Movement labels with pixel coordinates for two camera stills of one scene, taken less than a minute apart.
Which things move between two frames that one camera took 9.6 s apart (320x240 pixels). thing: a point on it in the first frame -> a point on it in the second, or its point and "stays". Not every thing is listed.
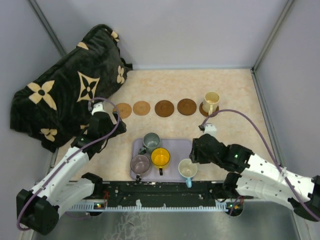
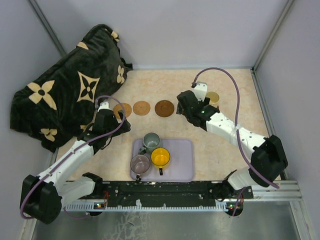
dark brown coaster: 164,108 stays
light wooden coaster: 125,110 stays
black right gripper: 195,155 -> 179,110
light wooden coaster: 141,108 stays
